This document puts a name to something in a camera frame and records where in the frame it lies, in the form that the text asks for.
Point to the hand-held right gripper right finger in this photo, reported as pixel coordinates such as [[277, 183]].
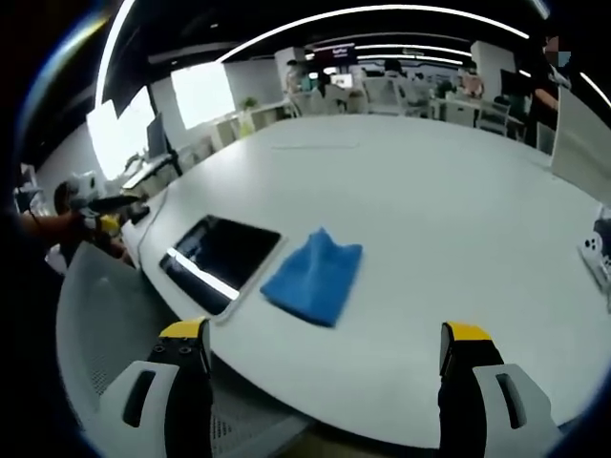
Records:
[[472, 391]]

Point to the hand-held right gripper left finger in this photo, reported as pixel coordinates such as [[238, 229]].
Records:
[[183, 381]]

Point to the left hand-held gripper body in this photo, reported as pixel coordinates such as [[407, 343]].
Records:
[[86, 191]]

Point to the black tablet screen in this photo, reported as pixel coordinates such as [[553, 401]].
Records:
[[222, 262]]

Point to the blue cleaning cloth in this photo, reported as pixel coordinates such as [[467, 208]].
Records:
[[312, 279]]

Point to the small black device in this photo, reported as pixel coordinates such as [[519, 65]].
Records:
[[139, 212]]

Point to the grey mesh office chair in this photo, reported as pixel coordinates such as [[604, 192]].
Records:
[[143, 353]]

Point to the green potted plant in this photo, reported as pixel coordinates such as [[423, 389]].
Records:
[[247, 110]]

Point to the white game controller box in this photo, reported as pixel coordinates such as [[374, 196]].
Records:
[[596, 250]]

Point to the white office chair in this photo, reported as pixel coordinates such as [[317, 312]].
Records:
[[382, 95], [494, 117]]

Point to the white partition panel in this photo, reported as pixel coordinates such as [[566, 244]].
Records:
[[580, 133]]

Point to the wall display screen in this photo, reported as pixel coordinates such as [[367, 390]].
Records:
[[336, 50]]

